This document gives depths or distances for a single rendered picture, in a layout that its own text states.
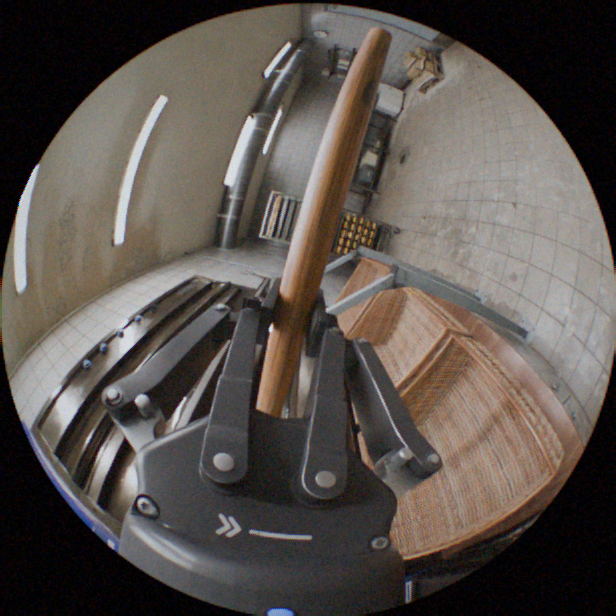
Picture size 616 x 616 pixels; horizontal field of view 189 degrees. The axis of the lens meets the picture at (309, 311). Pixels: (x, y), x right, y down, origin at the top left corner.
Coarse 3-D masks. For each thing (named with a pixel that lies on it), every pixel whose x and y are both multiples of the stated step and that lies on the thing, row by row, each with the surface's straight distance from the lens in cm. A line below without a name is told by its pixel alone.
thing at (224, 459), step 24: (240, 312) 13; (240, 336) 11; (240, 360) 9; (240, 384) 8; (216, 408) 7; (240, 408) 7; (216, 432) 6; (240, 432) 6; (216, 456) 6; (240, 456) 6; (216, 480) 5; (240, 480) 6
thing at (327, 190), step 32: (384, 32) 34; (352, 64) 24; (384, 64) 26; (352, 96) 19; (352, 128) 17; (320, 160) 16; (352, 160) 16; (320, 192) 15; (320, 224) 15; (288, 256) 16; (320, 256) 15; (288, 288) 16; (288, 320) 16; (288, 352) 18; (288, 384) 21
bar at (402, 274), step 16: (352, 256) 104; (368, 256) 104; (384, 256) 107; (400, 272) 58; (416, 272) 116; (368, 288) 57; (384, 288) 58; (416, 288) 61; (432, 288) 64; (448, 288) 68; (336, 304) 58; (352, 304) 58; (464, 304) 75; (480, 304) 81; (496, 320) 93; (528, 336) 129; (288, 400) 35; (288, 416) 33
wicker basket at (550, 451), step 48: (432, 384) 75; (480, 384) 73; (432, 432) 87; (480, 432) 72; (528, 432) 50; (432, 480) 80; (480, 480) 73; (528, 480) 66; (432, 528) 76; (480, 528) 54
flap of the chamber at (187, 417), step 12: (264, 288) 148; (228, 348) 83; (216, 360) 75; (216, 372) 74; (204, 384) 67; (216, 384) 75; (192, 396) 64; (204, 396) 66; (192, 408) 61; (204, 408) 68; (180, 420) 59; (192, 420) 61
